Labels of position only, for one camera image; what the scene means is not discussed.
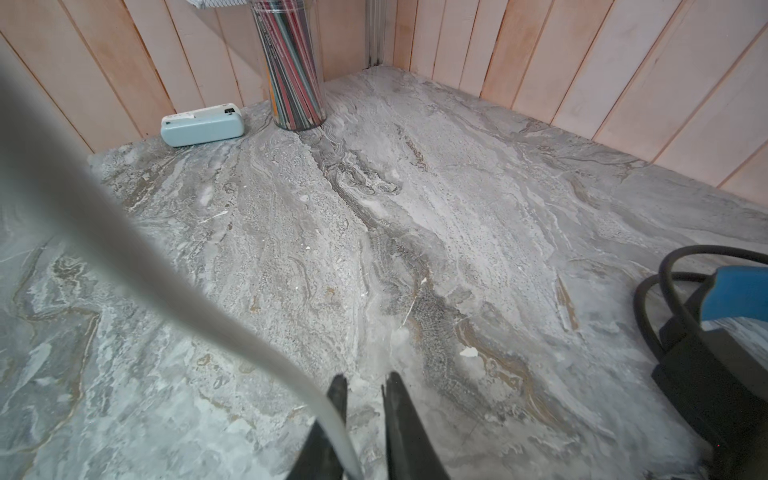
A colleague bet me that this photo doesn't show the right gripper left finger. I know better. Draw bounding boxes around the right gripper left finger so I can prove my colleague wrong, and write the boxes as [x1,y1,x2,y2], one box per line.
[286,374,348,480]

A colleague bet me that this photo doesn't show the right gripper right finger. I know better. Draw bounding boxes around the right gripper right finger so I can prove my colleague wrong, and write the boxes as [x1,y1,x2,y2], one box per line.
[382,371,449,480]

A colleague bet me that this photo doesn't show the black and blue headphones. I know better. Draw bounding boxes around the black and blue headphones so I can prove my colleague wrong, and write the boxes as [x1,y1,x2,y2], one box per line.
[633,245,767,479]

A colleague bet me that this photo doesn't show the clear cup of pencils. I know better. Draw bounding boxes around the clear cup of pencils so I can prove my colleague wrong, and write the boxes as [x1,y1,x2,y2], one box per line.
[250,1,327,131]

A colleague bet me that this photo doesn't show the white wire mesh shelf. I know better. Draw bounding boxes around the white wire mesh shelf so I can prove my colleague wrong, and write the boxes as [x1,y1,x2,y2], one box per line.
[187,0,249,9]

